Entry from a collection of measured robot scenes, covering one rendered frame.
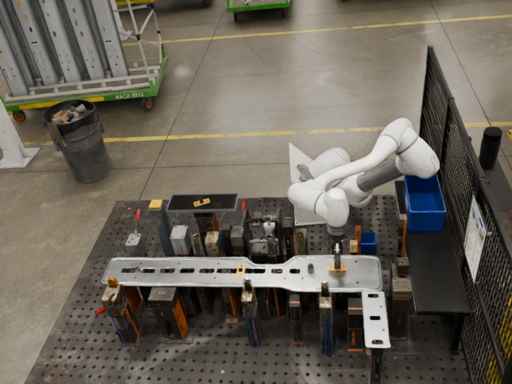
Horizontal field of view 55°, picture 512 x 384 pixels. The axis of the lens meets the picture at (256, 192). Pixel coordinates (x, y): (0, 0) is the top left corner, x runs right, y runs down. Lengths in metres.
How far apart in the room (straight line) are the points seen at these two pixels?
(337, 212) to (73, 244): 2.92
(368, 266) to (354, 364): 0.45
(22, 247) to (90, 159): 1.02
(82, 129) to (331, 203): 3.21
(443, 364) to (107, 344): 1.63
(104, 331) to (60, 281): 1.50
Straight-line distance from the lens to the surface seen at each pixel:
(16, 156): 5.95
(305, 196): 2.14
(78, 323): 2.92
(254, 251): 2.58
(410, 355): 2.51
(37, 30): 6.62
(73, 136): 4.87
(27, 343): 3.98
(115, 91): 6.21
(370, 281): 2.37
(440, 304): 2.28
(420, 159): 2.46
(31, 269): 4.50
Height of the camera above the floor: 2.79
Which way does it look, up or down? 38 degrees down
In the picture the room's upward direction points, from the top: 9 degrees counter-clockwise
